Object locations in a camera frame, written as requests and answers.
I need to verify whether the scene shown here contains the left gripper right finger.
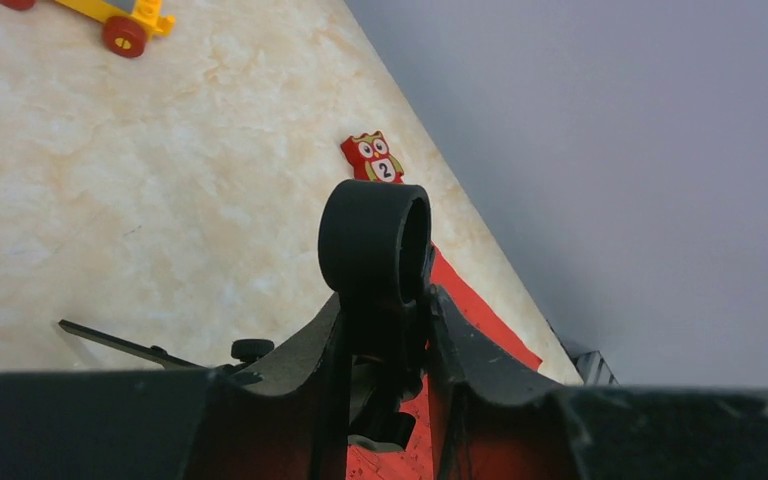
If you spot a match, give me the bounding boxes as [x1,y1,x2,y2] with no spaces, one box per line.
[427,287,768,479]

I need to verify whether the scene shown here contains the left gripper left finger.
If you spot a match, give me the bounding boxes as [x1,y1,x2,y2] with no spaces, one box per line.
[0,298,345,479]

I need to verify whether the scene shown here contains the red owl toy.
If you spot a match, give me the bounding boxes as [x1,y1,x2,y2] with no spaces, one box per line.
[340,131,404,184]

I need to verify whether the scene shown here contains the blue yellow toy block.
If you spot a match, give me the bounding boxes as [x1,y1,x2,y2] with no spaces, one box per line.
[0,0,177,60]

